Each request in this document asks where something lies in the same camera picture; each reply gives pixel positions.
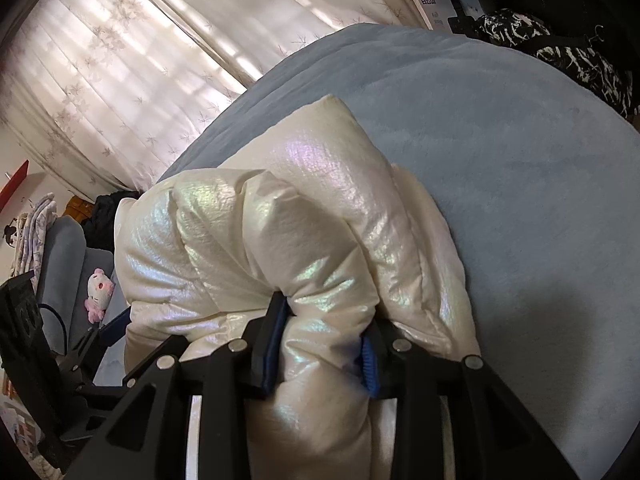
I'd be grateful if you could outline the blue-grey bed cover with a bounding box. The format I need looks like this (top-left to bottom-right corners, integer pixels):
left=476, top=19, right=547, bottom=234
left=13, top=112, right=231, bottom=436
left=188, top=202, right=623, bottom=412
left=92, top=22, right=640, bottom=480

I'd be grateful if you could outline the black clothes hanger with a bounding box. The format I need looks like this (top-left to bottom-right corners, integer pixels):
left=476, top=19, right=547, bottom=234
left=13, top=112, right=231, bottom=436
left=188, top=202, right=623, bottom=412
left=581, top=24, right=609, bottom=50

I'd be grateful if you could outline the black and white patterned cloth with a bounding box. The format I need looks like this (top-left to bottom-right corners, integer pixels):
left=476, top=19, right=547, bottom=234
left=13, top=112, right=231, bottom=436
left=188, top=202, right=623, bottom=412
left=470, top=7, right=640, bottom=117

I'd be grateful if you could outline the pink and white plush toy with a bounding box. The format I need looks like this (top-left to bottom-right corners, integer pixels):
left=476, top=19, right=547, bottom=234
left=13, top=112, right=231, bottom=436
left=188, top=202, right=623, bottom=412
left=83, top=268, right=117, bottom=324

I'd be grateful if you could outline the white leaf-print curtain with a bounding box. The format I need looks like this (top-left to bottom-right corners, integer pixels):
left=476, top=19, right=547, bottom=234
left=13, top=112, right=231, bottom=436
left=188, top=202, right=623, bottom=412
left=0, top=0, right=428, bottom=198

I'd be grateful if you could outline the folded grey-blue blanket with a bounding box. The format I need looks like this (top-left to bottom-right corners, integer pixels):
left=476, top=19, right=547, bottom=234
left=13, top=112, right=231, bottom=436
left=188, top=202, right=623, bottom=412
left=37, top=217, right=127, bottom=358

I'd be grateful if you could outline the white shiny puffer jacket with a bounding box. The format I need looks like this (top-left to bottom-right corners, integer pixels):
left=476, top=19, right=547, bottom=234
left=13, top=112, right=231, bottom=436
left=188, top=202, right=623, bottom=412
left=114, top=94, right=482, bottom=480

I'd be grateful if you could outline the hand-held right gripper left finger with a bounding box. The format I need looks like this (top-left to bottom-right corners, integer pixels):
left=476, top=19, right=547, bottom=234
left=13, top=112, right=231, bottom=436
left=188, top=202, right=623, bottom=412
left=62, top=292, right=292, bottom=480

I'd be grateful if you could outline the floral print quilt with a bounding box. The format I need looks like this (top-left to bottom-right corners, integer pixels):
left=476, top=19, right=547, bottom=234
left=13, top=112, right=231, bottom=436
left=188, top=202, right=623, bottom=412
left=10, top=192, right=60, bottom=281

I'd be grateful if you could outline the red wall decoration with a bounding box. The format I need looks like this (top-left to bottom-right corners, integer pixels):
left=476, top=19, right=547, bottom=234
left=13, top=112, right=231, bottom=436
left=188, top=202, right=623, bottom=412
left=0, top=159, right=31, bottom=212

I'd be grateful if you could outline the black cable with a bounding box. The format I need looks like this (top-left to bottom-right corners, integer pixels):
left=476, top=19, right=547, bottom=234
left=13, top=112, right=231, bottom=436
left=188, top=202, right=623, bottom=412
left=37, top=302, right=70, bottom=358

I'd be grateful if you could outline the white cardboard box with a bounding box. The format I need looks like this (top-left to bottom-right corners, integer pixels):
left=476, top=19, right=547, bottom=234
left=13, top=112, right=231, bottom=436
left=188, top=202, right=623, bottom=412
left=414, top=0, right=482, bottom=32

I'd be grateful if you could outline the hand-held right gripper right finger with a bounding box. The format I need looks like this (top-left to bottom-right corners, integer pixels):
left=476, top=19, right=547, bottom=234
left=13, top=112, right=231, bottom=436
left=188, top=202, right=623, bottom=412
left=359, top=317, right=583, bottom=480

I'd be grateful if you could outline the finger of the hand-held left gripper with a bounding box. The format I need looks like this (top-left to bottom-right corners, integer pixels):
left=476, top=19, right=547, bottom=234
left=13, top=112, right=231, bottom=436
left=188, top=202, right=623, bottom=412
left=60, top=306, right=133, bottom=363

